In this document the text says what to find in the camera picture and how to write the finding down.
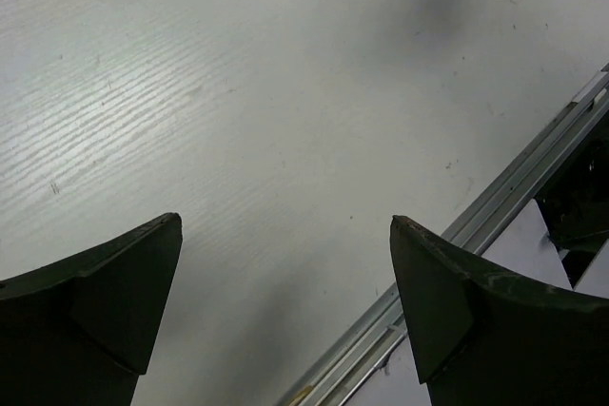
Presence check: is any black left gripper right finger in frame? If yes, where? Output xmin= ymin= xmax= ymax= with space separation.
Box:
xmin=390 ymin=216 xmax=608 ymax=405

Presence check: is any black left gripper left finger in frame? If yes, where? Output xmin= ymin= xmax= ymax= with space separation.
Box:
xmin=1 ymin=213 xmax=183 ymax=405

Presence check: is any aluminium table rail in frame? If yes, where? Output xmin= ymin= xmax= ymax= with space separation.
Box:
xmin=279 ymin=68 xmax=608 ymax=405

